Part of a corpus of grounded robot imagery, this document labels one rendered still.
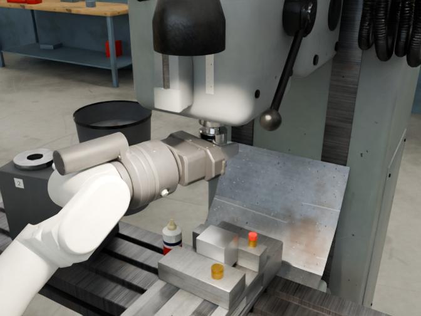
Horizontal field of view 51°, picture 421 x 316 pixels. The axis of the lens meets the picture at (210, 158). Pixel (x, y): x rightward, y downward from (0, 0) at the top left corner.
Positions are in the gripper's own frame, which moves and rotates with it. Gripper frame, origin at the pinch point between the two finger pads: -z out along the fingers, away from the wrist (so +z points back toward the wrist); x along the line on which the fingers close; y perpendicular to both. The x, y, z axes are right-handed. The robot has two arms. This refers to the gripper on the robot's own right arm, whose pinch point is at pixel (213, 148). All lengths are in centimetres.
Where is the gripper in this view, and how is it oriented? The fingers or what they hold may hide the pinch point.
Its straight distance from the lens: 74.7
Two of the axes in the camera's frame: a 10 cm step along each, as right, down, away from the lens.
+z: -7.3, 2.8, -6.2
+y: -0.1, 9.1, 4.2
